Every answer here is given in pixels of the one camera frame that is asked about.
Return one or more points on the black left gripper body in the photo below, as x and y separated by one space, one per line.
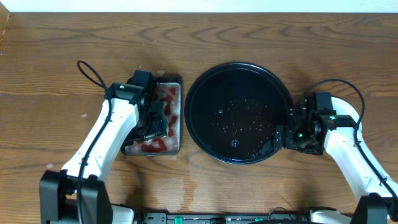
154 125

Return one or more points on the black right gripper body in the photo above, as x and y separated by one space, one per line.
296 139

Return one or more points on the mint green plate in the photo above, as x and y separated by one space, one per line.
343 108

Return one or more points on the green yellow sponge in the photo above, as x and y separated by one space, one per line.
158 107

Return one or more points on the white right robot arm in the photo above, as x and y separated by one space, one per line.
372 187

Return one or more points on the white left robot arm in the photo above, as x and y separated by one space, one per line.
77 193

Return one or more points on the white rectangular wash tray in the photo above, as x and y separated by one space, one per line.
169 90

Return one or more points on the round black tray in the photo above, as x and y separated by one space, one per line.
232 112

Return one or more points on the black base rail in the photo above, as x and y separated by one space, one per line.
181 218

